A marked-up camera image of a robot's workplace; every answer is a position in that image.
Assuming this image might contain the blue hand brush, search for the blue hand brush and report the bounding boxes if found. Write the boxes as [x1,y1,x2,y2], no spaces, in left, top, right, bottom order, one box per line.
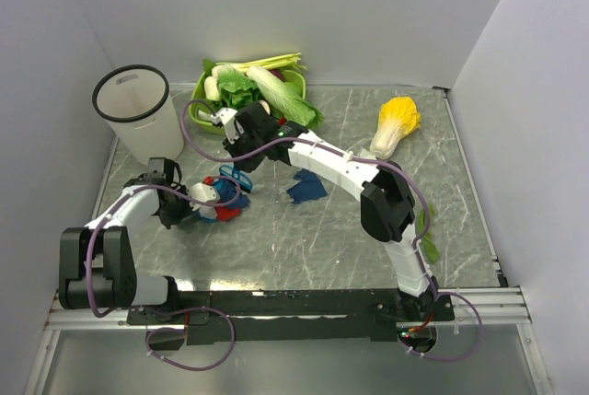
[219,164,253,193]

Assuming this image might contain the dark blue paper scrap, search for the dark blue paper scrap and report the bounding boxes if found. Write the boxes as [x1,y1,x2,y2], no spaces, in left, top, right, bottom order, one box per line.
[213,179,250,210]
[286,169,328,204]

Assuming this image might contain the blue dustpan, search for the blue dustpan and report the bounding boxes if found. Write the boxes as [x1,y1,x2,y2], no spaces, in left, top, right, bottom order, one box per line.
[191,177,221,223]

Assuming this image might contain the red paper scrap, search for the red paper scrap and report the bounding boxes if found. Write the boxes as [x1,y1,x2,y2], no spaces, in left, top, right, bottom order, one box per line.
[215,206,241,222]

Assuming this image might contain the white paper scrap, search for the white paper scrap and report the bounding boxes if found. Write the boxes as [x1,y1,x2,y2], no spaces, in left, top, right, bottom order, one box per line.
[358,148,375,160]

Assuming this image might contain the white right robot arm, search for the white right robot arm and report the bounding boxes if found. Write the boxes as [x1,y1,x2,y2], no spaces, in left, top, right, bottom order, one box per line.
[215,102,434,320]

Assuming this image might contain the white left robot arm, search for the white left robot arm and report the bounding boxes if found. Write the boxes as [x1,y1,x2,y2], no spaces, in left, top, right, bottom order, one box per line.
[58,157,192,323]

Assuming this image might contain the mushroom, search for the mushroom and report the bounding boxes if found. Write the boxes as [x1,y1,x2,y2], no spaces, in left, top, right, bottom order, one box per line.
[259,100,271,115]

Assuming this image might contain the green lettuce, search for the green lettuce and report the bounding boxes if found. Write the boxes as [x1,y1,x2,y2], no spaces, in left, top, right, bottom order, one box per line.
[217,64,260,110]

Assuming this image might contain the white radish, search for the white radish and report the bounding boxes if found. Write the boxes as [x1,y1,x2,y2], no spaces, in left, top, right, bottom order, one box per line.
[203,76,222,102]

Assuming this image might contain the green vegetable basket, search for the green vegetable basket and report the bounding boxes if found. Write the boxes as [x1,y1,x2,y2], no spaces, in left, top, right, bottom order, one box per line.
[188,66,306,135]

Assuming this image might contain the yellow-green celery stalks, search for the yellow-green celery stalks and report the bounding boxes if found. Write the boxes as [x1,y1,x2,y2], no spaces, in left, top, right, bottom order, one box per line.
[215,52,306,74]

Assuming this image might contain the white bin with black rim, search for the white bin with black rim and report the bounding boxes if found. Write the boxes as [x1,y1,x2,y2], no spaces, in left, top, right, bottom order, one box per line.
[92,64,184,165]

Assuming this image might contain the yellow napa cabbage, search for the yellow napa cabbage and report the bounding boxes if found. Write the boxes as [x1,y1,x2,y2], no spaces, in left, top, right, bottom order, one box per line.
[369,97,422,159]

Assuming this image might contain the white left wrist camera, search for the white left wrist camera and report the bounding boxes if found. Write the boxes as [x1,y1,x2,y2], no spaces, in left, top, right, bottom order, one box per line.
[188,182,219,206]

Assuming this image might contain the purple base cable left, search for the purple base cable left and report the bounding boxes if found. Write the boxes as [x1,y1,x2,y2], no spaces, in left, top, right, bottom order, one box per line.
[144,307,237,372]

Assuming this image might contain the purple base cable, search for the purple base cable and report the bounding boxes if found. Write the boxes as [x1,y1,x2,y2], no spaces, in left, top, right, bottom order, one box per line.
[397,292,485,365]
[144,307,237,372]

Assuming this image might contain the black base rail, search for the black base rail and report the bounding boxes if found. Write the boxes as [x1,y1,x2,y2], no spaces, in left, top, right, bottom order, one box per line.
[127,288,455,345]

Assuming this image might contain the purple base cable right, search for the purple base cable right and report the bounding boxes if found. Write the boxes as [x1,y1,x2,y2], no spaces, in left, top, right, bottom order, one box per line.
[397,292,485,365]

